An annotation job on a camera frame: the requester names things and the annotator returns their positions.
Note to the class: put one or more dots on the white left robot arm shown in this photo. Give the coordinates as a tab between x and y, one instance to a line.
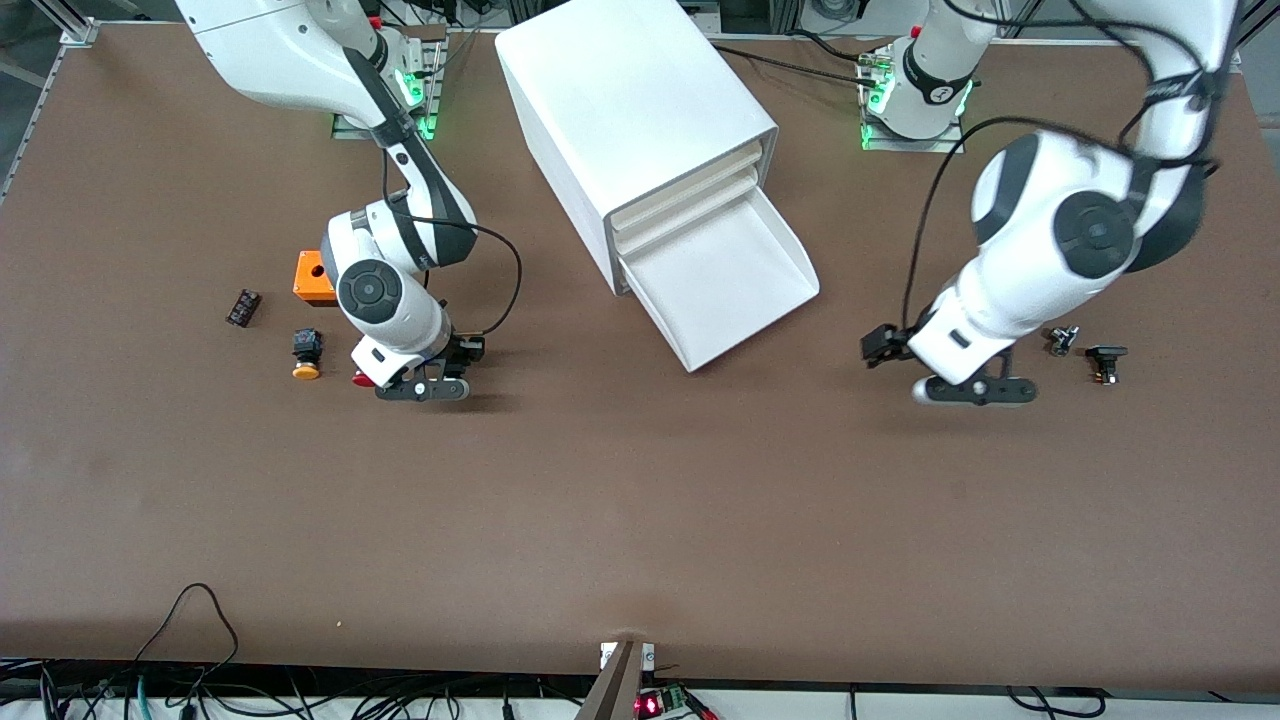
1090	230

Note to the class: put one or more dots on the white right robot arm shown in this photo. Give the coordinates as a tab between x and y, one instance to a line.
380	290

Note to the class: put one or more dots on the red push button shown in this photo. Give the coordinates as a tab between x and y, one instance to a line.
363	380

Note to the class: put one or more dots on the yellow push button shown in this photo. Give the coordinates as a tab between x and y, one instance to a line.
306	352

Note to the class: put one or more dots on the small grey metal component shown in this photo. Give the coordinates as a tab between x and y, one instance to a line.
1061	340

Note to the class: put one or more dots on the orange box with hole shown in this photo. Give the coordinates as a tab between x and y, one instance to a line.
308	280

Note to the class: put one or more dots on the small black terminal block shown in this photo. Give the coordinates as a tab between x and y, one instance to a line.
243	307

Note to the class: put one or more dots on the circuit board with red light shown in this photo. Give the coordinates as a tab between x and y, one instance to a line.
660	703

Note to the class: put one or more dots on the small black switch component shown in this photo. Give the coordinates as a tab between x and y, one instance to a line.
1105	358

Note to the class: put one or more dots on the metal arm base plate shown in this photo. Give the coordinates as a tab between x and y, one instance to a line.
425	125
955	140

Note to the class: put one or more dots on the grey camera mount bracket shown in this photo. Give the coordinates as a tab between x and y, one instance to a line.
615	685

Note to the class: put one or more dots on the aluminium frame corner bracket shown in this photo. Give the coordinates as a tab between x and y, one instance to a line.
1240	50
78	33

